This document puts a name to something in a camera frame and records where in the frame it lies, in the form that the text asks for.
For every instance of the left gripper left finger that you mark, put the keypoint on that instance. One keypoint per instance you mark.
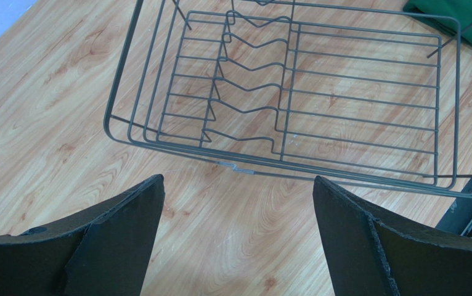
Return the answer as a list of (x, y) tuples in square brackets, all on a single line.
[(102, 250)]

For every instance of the dark green folded cloth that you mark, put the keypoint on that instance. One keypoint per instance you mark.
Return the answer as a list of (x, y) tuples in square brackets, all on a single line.
[(433, 13)]

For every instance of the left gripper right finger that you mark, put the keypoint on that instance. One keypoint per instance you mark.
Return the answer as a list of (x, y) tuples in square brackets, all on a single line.
[(373, 251)]

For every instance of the black wire dish rack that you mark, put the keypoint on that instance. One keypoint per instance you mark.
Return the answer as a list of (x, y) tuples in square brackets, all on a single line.
[(359, 92)]

